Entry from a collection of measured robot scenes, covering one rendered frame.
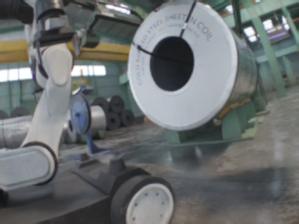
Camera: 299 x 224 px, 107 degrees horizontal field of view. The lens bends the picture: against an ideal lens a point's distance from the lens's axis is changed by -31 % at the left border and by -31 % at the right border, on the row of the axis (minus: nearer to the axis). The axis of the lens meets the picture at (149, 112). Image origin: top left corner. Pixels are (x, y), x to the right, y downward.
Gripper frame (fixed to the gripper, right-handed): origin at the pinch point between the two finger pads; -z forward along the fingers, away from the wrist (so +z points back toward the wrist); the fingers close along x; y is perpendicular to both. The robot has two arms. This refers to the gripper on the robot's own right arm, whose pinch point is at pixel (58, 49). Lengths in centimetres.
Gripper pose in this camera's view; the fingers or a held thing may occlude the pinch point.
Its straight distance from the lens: 45.2
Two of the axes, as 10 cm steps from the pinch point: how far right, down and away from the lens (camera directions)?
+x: 6.8, -3.3, 6.6
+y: -6.4, 1.8, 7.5
